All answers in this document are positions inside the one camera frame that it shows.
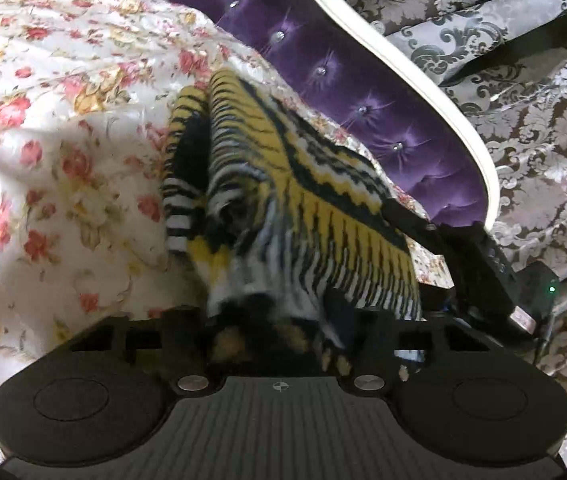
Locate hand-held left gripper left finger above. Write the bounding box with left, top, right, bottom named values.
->
left=70, top=310, right=210, bottom=395

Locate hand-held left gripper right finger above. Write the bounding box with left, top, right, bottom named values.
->
left=321, top=285, right=471, bottom=394

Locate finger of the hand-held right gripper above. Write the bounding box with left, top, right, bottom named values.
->
left=382, top=198, right=460, bottom=273

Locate black yellow white knitted sweater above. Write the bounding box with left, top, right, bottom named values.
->
left=161, top=67, right=427, bottom=377

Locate brown damask curtain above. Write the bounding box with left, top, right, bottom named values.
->
left=313, top=0, right=567, bottom=458

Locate grey damask curtain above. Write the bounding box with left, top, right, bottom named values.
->
left=386, top=0, right=567, bottom=87

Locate white floral blanket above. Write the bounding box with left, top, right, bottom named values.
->
left=0, top=0, right=457, bottom=467

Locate purple tufted headboard white frame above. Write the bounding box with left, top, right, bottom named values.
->
left=71, top=0, right=500, bottom=235

